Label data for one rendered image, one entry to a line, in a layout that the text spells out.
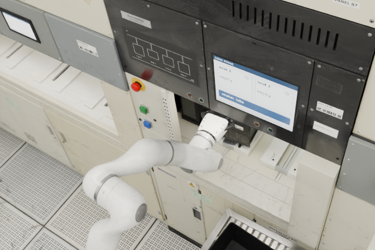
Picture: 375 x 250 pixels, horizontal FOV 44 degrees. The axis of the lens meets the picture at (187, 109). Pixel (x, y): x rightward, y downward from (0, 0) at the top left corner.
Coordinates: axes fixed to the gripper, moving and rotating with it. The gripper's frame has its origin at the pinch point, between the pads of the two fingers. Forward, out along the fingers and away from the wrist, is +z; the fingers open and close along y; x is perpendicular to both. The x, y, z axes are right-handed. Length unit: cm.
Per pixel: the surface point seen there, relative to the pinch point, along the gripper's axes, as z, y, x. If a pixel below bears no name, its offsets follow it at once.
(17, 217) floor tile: -53, -128, -120
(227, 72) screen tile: -17.4, 11.8, 43.4
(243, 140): 3.6, 6.6, -21.8
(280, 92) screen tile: -18, 30, 44
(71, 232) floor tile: -44, -89, -120
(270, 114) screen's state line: -18.2, 26.9, 31.8
